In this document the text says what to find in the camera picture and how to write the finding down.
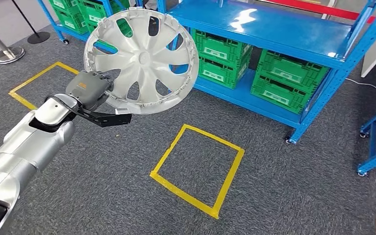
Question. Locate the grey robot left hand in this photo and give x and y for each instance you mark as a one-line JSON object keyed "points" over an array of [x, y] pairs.
{"points": [[89, 87]]}

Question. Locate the grey plastic wheel hubcap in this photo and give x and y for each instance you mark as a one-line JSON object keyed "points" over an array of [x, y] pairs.
{"points": [[142, 58]]}

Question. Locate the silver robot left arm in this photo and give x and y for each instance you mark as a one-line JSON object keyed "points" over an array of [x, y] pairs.
{"points": [[29, 146]]}

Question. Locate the wide blue metal shelf rack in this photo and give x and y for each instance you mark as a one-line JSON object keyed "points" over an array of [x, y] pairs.
{"points": [[272, 26]]}

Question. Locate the green plastic crate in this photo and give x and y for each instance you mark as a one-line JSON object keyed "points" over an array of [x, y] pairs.
{"points": [[291, 69], [90, 8], [71, 22], [223, 74], [63, 5], [220, 48], [282, 95], [92, 22]]}

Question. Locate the black stanchion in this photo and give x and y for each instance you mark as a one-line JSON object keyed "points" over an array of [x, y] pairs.
{"points": [[38, 38]]}

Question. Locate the chrome stanchion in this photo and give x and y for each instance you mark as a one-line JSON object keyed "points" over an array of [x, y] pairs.
{"points": [[9, 55]]}

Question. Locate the red barrier belt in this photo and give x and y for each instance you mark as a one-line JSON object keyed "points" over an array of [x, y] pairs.
{"points": [[321, 9]]}

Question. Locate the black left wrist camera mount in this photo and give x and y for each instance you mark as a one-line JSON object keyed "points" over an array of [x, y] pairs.
{"points": [[110, 119]]}

